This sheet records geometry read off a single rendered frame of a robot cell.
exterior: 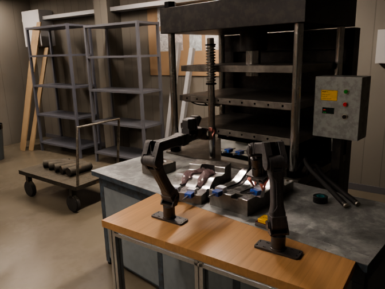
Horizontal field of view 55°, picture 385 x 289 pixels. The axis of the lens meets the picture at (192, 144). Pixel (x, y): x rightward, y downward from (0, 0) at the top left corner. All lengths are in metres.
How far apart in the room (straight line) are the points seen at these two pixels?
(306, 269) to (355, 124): 1.21
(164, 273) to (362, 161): 2.92
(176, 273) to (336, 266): 1.22
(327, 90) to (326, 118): 0.18
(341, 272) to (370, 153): 3.21
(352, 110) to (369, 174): 2.33
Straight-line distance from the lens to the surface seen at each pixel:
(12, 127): 8.08
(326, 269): 1.63
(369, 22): 4.60
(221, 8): 2.83
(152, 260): 2.71
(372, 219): 2.10
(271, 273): 1.56
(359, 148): 4.73
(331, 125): 2.60
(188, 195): 2.11
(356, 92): 2.52
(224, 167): 2.43
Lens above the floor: 1.64
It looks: 14 degrees down
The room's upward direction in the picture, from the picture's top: 2 degrees counter-clockwise
